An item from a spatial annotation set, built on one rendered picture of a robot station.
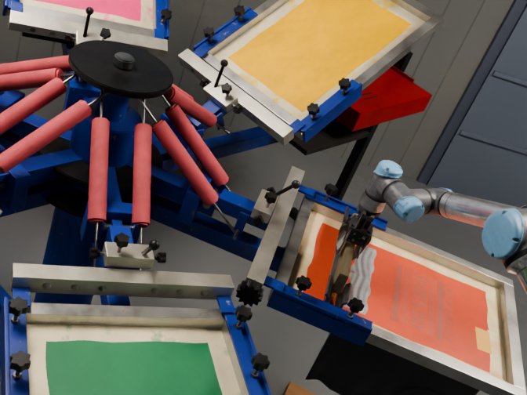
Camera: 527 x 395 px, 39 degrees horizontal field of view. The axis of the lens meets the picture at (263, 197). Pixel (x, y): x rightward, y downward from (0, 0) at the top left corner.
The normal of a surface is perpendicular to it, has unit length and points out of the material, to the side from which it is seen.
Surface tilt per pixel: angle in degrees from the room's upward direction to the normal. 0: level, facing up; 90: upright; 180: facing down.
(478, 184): 90
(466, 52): 90
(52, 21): 32
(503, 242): 87
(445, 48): 90
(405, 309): 0
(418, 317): 0
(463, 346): 0
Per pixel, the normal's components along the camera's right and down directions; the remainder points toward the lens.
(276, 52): -0.07, -0.55
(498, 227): -0.87, -0.09
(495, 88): 0.03, 0.57
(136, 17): 0.42, -0.34
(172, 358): 0.33, -0.78
